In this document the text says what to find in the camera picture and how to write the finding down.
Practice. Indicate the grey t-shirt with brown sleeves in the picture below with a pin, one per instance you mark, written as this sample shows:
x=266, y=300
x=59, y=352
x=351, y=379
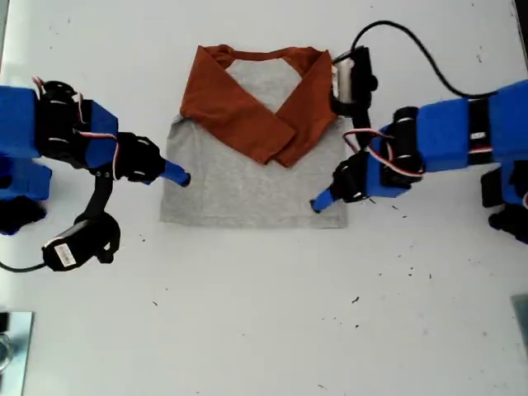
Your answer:
x=247, y=198

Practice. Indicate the steel plate with black clamp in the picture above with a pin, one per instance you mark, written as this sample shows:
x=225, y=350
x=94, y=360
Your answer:
x=18, y=354

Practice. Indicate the black camera box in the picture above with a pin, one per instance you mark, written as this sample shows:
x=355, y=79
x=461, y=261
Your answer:
x=350, y=80
x=78, y=243

